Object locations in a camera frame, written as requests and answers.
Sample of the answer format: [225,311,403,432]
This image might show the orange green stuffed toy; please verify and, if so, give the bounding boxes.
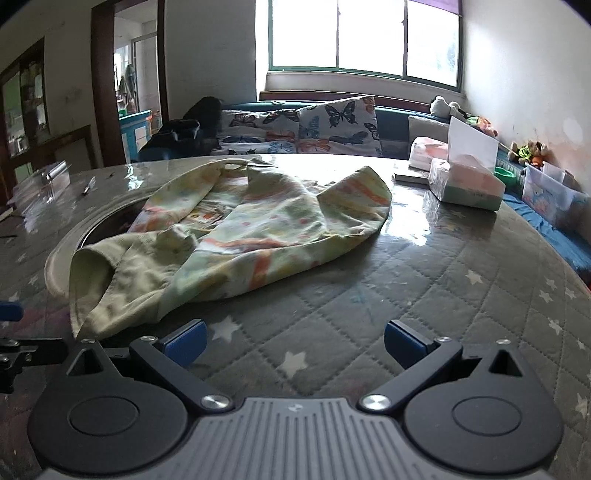
[464,113,499,137]

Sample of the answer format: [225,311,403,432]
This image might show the white stuffed toy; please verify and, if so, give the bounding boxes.
[430,96,467,121]

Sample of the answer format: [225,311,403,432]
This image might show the pink white tissue pack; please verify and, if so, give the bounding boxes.
[410,136,451,169]

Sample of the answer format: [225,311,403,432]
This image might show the pink green tissue pack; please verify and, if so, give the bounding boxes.
[427,157,506,212]

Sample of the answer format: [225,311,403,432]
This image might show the black backpack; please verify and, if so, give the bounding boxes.
[185,97,222,139]

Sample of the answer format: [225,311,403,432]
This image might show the dark wooden glass cabinet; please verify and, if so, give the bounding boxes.
[0,39,51,185]

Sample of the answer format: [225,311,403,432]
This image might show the white paper sheet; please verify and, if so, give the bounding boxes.
[447,115,499,164]

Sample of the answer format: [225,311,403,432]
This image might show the butterfly print pillow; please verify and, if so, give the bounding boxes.
[217,108,301,155]
[298,96,384,158]

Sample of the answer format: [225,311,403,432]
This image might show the brown green stuffed toys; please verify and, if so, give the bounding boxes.
[508,141,550,167]

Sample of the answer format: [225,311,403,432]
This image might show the clear plastic food container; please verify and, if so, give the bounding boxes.
[9,161,70,217]

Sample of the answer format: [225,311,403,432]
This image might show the black bag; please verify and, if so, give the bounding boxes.
[139,119,218,162]

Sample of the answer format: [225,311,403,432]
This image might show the dark wooden door frame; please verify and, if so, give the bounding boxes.
[91,0,169,169]

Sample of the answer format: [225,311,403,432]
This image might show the purple roller blind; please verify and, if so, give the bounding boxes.
[409,0,462,14]

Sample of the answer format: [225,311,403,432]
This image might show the blue white cabinet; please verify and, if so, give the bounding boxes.
[119,110,153,162]

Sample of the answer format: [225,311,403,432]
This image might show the grey cushion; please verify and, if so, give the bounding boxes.
[409,114,451,144]

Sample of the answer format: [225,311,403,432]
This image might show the flat grey notebook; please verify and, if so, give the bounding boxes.
[392,167,432,185]

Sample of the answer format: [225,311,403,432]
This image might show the green framed window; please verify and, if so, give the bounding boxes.
[268,0,464,88]

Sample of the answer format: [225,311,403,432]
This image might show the clear plastic storage box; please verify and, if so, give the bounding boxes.
[522,161,589,232]

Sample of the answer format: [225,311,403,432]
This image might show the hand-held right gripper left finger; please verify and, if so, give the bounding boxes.
[65,319,234,413]

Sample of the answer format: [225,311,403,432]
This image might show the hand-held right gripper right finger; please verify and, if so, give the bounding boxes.
[359,319,527,413]

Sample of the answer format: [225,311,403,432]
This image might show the dark wooden chair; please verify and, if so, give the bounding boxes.
[32,124,98,171]

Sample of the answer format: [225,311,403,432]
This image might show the pale floral print shirt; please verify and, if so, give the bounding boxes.
[68,157,393,340]

